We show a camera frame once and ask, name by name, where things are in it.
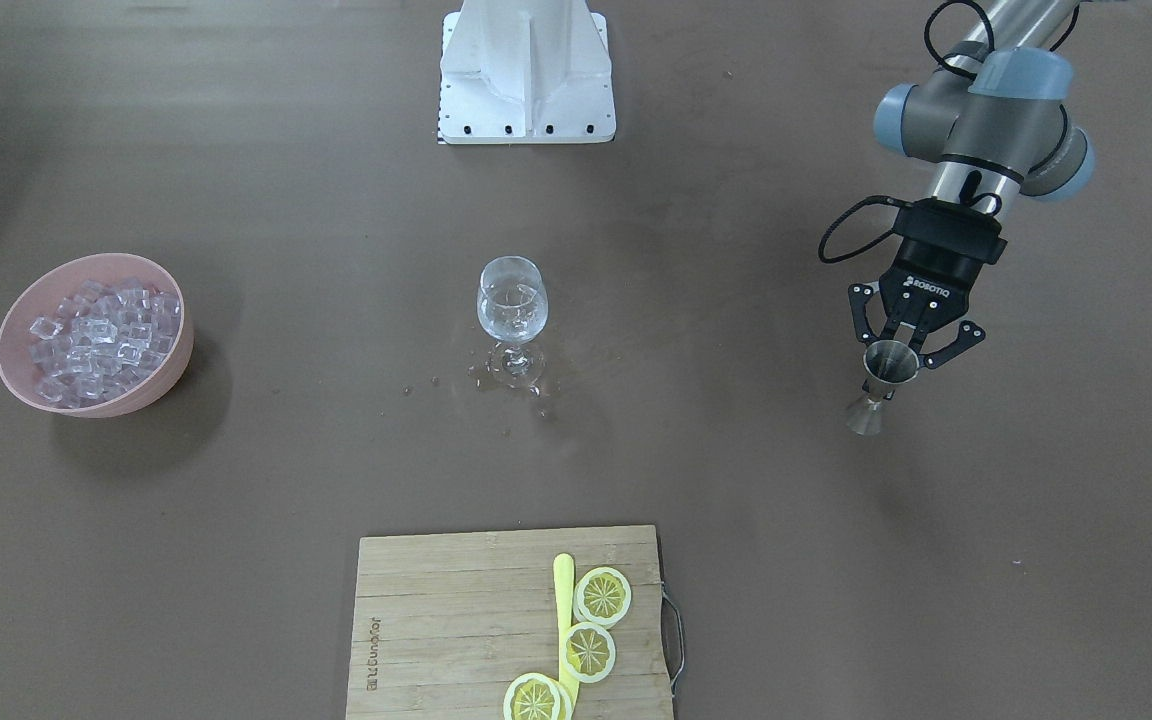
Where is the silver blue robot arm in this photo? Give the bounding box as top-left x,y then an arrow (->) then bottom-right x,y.
849,1 -> 1096,369

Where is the lemon slice near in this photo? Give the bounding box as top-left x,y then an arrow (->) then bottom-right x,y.
500,673 -> 573,720

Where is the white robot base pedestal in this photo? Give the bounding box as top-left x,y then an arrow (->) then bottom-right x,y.
435,1 -> 617,145

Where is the lemon slice middle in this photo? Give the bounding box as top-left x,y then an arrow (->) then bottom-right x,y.
559,621 -> 617,684

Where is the pink plastic bowl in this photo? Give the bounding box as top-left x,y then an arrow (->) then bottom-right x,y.
0,252 -> 195,418

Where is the clear wine glass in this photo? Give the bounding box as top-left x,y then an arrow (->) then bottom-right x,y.
477,256 -> 550,389

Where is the yellow plastic knife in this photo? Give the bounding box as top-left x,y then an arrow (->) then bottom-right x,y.
552,553 -> 579,719

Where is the lemon slice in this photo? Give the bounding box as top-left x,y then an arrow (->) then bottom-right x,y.
573,566 -> 634,629
559,621 -> 617,684
500,673 -> 573,720

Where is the bamboo cutting board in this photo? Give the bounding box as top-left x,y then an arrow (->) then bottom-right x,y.
346,525 -> 675,719

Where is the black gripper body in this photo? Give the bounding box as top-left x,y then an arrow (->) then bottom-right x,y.
879,199 -> 1006,325

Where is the lemon slice far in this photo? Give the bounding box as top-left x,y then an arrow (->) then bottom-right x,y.
573,566 -> 634,629

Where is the steel double jigger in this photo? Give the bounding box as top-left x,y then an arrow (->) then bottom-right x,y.
846,340 -> 920,435

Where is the pile of clear ice cubes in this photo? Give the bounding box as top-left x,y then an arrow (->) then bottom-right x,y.
28,276 -> 183,409

